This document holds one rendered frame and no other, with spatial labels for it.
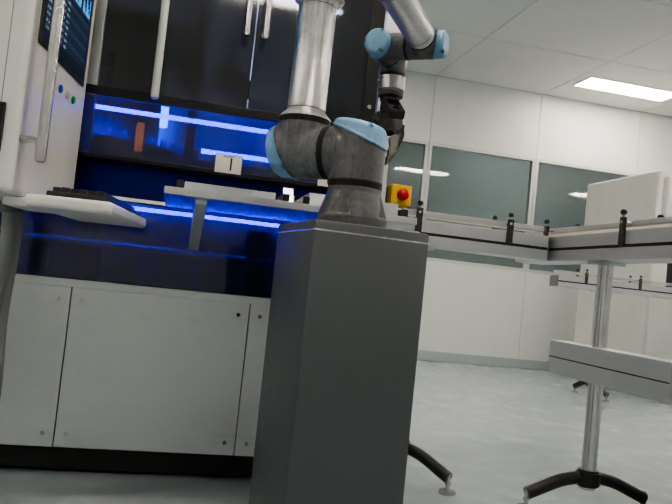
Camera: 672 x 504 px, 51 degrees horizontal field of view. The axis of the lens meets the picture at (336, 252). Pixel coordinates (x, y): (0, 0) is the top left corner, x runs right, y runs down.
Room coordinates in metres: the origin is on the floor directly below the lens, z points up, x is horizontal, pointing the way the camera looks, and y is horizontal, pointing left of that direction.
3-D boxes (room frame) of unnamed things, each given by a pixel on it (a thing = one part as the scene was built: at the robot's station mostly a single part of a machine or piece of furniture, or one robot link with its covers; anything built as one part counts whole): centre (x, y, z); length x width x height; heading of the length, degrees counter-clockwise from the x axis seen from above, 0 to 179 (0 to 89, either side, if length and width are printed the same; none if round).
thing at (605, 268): (2.41, -0.92, 0.46); 0.09 x 0.09 x 0.77; 13
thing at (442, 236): (2.63, -0.44, 0.92); 0.69 x 0.15 x 0.16; 103
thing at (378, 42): (1.91, -0.08, 1.33); 0.11 x 0.11 x 0.08; 66
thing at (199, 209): (2.09, 0.42, 0.80); 0.34 x 0.03 x 0.13; 13
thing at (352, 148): (1.51, -0.02, 0.96); 0.13 x 0.12 x 0.14; 66
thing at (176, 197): (2.15, 0.17, 0.87); 0.70 x 0.48 x 0.02; 103
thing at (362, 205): (1.50, -0.03, 0.84); 0.15 x 0.15 x 0.10
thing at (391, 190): (2.43, -0.19, 1.00); 0.08 x 0.07 x 0.07; 13
